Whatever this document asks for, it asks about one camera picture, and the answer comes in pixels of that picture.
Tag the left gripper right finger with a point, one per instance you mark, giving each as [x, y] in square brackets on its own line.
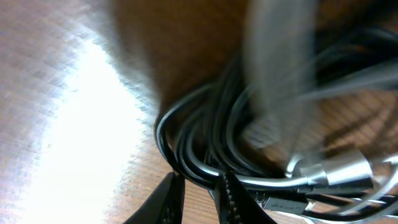
[234, 203]

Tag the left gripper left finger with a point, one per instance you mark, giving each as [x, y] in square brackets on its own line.
[164, 205]

